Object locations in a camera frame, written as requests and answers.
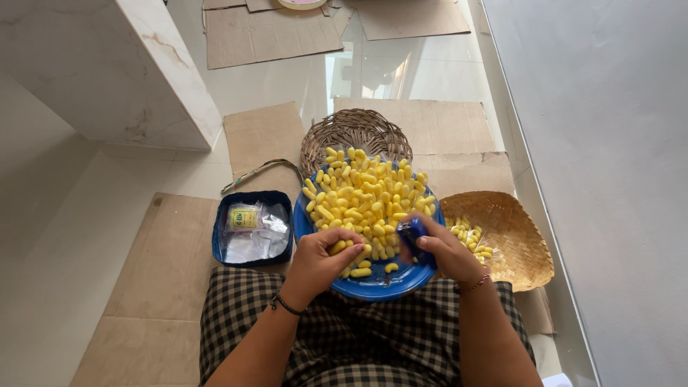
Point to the person's right hand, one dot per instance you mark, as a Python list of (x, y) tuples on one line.
[(457, 258)]

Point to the person's left hand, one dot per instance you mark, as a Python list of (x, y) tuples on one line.
[(312, 266)]

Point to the blue stapler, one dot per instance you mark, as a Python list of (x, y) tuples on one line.
[(409, 234)]

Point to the heap of bagged yellow snacks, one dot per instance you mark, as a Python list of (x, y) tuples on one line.
[(470, 236)]

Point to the heap of clear plastic bags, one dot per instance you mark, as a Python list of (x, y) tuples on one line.
[(266, 239)]

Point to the woven bamboo tray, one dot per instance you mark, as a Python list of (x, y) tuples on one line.
[(518, 242)]

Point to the blue round plate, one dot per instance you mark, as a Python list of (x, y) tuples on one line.
[(376, 285)]

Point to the bag of yellow labels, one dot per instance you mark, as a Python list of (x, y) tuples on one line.
[(243, 217)]

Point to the torn brown cardboard sheet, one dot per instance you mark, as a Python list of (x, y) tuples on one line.
[(467, 172)]

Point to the pile of loose yellow snacks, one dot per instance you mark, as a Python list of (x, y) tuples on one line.
[(365, 196)]

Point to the checked black-and-beige skirt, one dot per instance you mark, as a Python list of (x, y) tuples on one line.
[(371, 338)]

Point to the blue fabric box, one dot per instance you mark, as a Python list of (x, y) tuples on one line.
[(220, 236)]

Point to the open-weave wicker basket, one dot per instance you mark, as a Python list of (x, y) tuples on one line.
[(349, 129)]

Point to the large brown cardboard sheet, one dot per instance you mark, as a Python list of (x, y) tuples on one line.
[(161, 301)]

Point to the white paper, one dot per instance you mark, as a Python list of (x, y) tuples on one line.
[(557, 381)]

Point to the round pink-rimmed white object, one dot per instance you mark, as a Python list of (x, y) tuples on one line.
[(302, 3)]

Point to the white marble counter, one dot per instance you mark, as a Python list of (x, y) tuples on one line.
[(107, 70)]

